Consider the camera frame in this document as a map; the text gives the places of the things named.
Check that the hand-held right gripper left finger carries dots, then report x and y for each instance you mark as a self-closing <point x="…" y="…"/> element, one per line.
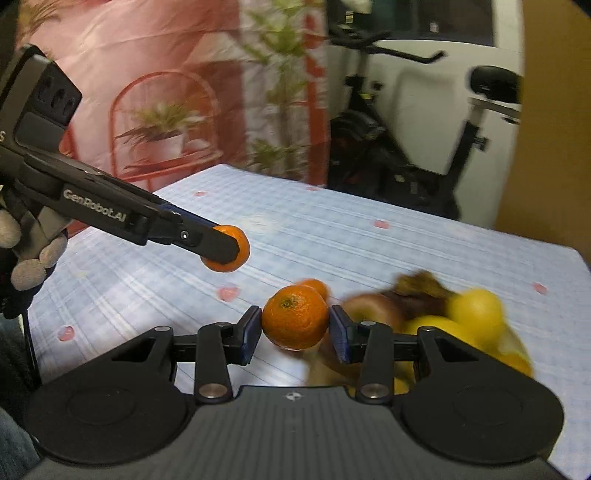
<point x="251" y="332"/>

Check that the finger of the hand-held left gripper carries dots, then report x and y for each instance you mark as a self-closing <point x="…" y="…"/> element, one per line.
<point x="203" y="240"/>

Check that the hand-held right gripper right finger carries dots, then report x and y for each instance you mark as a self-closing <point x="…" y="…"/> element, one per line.
<point x="339" y="337"/>

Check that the orange mandarin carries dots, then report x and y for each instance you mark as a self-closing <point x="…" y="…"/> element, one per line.
<point x="318" y="287"/>
<point x="242" y="249"/>
<point x="295" y="317"/>

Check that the red-brown apple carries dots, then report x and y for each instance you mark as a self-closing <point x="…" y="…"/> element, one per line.
<point x="376" y="311"/>

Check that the large yellow lemon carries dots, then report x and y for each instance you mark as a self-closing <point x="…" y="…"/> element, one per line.
<point x="475" y="309"/>

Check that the person's left hand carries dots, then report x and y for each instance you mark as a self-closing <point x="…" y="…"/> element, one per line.
<point x="27" y="274"/>

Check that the round yellow citrus fruit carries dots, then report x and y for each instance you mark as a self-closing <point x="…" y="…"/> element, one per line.
<point x="431" y="325"/>

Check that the brown-stemmed banana bunch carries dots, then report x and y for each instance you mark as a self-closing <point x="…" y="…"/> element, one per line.
<point x="415" y="282"/>

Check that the printed backdrop cloth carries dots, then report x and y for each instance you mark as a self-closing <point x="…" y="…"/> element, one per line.
<point x="161" y="69"/>

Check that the blue checked tablecloth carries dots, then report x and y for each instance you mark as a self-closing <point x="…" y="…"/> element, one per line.
<point x="438" y="240"/>

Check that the black exercise bike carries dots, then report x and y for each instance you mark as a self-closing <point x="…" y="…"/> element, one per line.
<point x="392" y="152"/>

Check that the person's blue trousers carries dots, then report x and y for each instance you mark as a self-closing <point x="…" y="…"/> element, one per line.
<point x="11" y="438"/>

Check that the brown wooden door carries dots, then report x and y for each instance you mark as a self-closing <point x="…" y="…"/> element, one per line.
<point x="549" y="138"/>

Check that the dark window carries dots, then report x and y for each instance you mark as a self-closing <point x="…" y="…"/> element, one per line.
<point x="452" y="23"/>

